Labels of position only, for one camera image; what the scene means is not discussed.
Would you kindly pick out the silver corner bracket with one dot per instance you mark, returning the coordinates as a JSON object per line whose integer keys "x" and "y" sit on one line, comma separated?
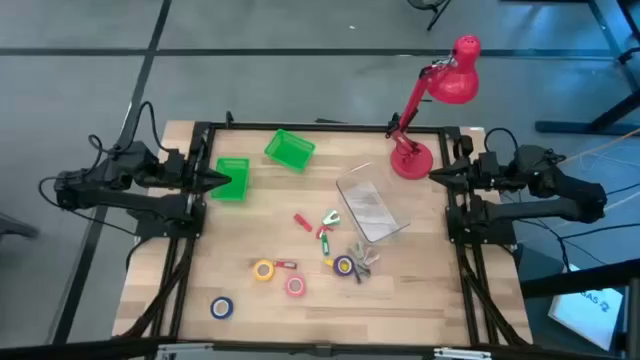
{"x": 185, "y": 352}
{"x": 462, "y": 355}

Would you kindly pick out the pink tape roll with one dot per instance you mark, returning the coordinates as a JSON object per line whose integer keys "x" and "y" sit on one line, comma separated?
{"x": 288, "y": 286}

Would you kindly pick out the pale pink staple remover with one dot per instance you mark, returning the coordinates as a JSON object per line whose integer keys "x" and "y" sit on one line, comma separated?
{"x": 371, "y": 259}

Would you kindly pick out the red and silver stapler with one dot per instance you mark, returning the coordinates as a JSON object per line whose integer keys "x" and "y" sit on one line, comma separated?
{"x": 286, "y": 265}

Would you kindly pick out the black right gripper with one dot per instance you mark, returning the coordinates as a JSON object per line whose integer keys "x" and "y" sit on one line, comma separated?
{"x": 487, "y": 172}

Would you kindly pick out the clear plastic container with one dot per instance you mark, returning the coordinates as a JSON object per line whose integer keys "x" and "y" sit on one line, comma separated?
{"x": 370, "y": 210}

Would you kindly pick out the red desk lamp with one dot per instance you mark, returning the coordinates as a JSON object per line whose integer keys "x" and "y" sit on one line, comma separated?
{"x": 412, "y": 160}

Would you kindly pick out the black aluminium frame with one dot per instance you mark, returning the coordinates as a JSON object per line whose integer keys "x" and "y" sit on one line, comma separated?
{"x": 325, "y": 127}

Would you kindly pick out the grey chair foot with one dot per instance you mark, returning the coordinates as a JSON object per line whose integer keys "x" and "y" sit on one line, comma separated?
{"x": 15, "y": 227}

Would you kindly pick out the small green stapler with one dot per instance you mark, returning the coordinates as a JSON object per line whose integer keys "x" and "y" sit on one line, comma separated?
{"x": 325, "y": 246}

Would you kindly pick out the yellow tape roll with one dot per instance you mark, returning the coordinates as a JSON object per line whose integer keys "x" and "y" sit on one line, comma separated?
{"x": 255, "y": 270}

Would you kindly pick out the blue tape roll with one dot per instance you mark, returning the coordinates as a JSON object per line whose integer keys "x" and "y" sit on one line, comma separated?
{"x": 213, "y": 308}

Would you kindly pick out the green plastic basket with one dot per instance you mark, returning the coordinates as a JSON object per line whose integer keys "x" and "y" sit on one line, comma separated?
{"x": 290, "y": 150}
{"x": 239, "y": 172}

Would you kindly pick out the sage green staple remover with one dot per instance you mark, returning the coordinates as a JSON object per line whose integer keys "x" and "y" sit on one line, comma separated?
{"x": 358, "y": 250}

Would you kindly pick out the red marker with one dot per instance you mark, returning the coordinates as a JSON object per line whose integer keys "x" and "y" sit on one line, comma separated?
{"x": 303, "y": 223}

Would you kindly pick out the black metal beam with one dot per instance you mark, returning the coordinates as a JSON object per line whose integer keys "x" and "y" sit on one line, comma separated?
{"x": 575, "y": 282}

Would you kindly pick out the purple tape roll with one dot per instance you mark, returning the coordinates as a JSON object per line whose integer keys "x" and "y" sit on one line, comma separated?
{"x": 335, "y": 265}

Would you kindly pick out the black clamp knob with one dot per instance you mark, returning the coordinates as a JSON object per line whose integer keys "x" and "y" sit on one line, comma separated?
{"x": 229, "y": 120}

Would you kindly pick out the small yellow stapler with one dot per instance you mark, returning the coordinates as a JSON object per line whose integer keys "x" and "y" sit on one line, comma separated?
{"x": 327, "y": 262}

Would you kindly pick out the black chair base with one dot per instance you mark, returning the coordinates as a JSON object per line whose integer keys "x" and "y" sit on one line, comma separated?
{"x": 438, "y": 15}

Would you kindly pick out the black desk frame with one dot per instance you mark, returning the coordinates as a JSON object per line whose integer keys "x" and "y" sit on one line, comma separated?
{"x": 575, "y": 127}

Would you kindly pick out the red staple remover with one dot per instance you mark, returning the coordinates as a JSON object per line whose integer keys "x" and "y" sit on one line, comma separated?
{"x": 322, "y": 231}

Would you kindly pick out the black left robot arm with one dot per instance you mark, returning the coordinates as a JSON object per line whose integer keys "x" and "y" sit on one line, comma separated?
{"x": 150, "y": 205}

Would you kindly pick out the white printed box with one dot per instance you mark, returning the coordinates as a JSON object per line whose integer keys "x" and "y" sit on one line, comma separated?
{"x": 585, "y": 315}

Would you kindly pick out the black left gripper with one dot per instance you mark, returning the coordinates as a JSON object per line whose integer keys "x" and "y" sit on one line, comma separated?
{"x": 177, "y": 167}

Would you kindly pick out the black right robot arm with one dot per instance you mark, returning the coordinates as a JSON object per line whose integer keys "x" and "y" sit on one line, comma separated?
{"x": 550, "y": 210}

